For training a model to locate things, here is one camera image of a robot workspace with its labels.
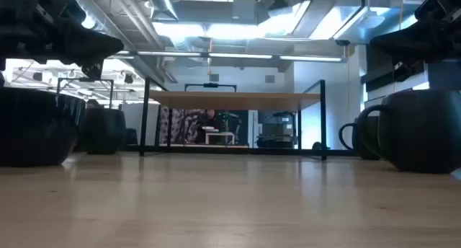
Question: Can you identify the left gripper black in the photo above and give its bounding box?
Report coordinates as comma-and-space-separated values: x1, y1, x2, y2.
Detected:
0, 0, 125, 81

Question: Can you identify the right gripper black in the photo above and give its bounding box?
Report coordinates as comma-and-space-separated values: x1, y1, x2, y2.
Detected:
369, 0, 461, 64

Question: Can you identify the black mug red interior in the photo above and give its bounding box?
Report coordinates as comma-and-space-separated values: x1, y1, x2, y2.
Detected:
356, 89, 461, 174

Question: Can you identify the black mug green interior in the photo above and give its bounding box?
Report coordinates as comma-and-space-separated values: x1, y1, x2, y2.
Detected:
338, 115, 382, 161

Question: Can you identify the fluorescent tube light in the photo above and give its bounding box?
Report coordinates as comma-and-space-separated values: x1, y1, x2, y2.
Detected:
279, 55, 344, 63
135, 50, 203, 58
207, 52, 274, 61

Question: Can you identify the patterned curtain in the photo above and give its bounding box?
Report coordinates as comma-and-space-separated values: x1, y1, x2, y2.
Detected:
160, 107, 202, 145

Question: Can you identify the black bar stand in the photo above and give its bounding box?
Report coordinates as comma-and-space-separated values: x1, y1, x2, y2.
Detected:
184, 82, 238, 94

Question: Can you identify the person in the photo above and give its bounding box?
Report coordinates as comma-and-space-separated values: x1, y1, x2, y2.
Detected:
196, 109, 221, 144

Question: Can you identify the small white table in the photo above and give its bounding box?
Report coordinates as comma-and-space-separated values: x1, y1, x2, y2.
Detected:
205, 131, 236, 146

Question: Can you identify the grey ceiling box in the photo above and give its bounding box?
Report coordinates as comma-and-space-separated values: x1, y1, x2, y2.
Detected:
231, 0, 259, 24

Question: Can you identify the black equipment cart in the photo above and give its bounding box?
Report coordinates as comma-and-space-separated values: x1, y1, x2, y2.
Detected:
256, 110, 298, 149

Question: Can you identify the black metal frame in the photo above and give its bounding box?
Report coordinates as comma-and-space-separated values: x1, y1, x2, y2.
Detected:
56, 77, 115, 110

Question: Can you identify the dark wall cabinet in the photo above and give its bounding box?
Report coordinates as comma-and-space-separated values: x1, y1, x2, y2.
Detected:
361, 42, 430, 94

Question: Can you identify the silver ventilation duct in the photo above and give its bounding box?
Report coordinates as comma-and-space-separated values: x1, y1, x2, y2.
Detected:
145, 0, 180, 21

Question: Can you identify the wooden desk black frame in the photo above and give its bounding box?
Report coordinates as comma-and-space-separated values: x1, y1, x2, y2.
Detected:
139, 76, 328, 161

